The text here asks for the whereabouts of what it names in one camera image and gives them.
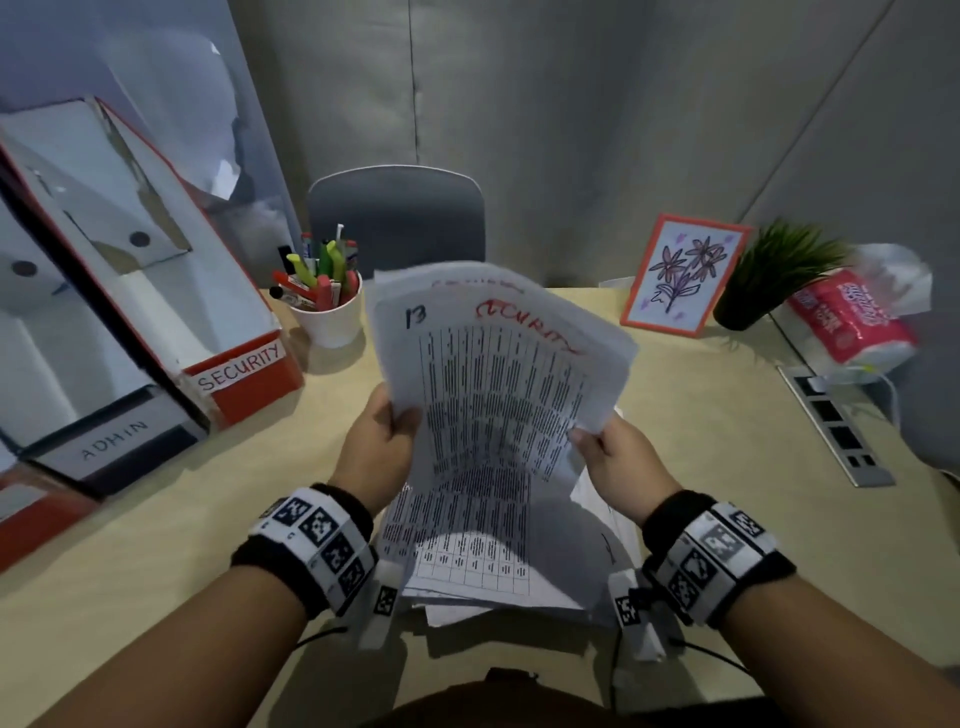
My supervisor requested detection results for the person's right hand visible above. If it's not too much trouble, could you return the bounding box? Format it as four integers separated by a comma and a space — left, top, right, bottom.
567, 412, 684, 529

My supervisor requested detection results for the person's left hand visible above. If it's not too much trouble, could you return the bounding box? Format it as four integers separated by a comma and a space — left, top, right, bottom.
328, 383, 423, 519

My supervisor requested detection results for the security paper pile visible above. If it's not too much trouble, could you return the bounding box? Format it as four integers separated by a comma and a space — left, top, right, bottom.
365, 260, 640, 613

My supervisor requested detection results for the black admin file box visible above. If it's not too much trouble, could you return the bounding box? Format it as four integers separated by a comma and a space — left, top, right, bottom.
0, 161, 211, 500

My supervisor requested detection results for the person's left forearm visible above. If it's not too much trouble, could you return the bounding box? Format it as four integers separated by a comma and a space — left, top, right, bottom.
29, 566, 309, 728

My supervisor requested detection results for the person's right forearm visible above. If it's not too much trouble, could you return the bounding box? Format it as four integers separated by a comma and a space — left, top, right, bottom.
719, 573, 960, 728

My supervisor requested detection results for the person's dark shirt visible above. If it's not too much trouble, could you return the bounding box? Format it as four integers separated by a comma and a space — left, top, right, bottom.
367, 667, 796, 728

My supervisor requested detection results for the black right wristband with markers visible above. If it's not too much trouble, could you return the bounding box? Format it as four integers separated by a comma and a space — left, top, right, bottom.
641, 489, 798, 630

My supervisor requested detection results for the white pen cup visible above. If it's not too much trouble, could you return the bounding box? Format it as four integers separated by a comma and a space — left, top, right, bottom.
287, 271, 365, 350

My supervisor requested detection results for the bunch of coloured markers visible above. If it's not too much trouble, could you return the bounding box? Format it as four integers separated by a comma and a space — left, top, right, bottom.
268, 223, 361, 313

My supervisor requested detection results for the green plant in black pot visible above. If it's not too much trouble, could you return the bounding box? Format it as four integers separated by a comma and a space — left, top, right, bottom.
712, 217, 853, 333

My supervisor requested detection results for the orange framed flower drawing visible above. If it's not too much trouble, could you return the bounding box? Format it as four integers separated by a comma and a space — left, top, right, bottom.
620, 213, 754, 339

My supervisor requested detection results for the grey desk socket strip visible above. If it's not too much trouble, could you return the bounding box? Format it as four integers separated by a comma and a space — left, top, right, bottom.
777, 365, 898, 489

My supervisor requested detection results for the grey chair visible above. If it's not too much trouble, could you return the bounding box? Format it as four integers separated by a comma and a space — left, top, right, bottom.
305, 164, 487, 290

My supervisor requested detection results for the red white paper towel pack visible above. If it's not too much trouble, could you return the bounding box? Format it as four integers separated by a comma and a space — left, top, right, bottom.
772, 268, 920, 380

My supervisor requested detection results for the clear plastic bag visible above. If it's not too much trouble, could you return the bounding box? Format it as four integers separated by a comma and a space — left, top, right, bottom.
847, 242, 934, 316

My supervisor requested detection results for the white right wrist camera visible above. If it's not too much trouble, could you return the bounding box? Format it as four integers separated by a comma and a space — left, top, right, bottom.
607, 568, 669, 665

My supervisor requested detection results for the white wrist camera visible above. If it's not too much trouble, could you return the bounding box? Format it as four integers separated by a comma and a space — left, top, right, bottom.
607, 568, 669, 665
352, 558, 410, 652

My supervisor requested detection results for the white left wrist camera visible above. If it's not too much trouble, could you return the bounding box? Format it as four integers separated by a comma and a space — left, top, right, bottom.
352, 558, 410, 652

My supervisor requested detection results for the black right camera cable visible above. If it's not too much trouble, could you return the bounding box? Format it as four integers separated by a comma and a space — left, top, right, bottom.
665, 635, 751, 675

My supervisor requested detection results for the white power cable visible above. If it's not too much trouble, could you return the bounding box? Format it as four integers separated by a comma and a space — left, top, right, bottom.
862, 365, 901, 433

